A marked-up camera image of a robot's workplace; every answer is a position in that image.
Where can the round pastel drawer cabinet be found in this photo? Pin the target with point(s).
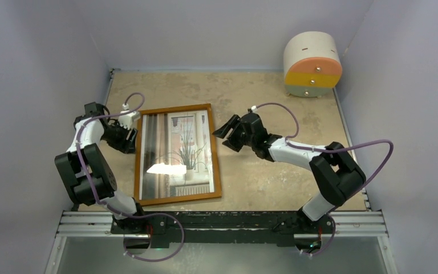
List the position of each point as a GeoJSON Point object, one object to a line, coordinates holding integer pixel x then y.
{"type": "Point", "coordinates": [311, 65]}

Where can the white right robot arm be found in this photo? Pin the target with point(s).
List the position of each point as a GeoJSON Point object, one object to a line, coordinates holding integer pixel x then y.
{"type": "Point", "coordinates": [336, 173]}

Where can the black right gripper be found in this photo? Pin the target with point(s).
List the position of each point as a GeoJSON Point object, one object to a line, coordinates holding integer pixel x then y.
{"type": "Point", "coordinates": [223, 132]}

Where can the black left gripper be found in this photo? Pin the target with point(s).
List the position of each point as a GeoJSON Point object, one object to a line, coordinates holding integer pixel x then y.
{"type": "Point", "coordinates": [125, 145]}

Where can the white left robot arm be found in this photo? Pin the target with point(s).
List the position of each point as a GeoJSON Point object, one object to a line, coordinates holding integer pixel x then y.
{"type": "Point", "coordinates": [83, 169]}

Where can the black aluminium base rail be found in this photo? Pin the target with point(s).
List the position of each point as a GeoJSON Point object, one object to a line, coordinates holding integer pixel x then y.
{"type": "Point", "coordinates": [281, 228]}

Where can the wooden picture frame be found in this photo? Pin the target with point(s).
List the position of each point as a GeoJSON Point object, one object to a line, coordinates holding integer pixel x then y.
{"type": "Point", "coordinates": [215, 151]}

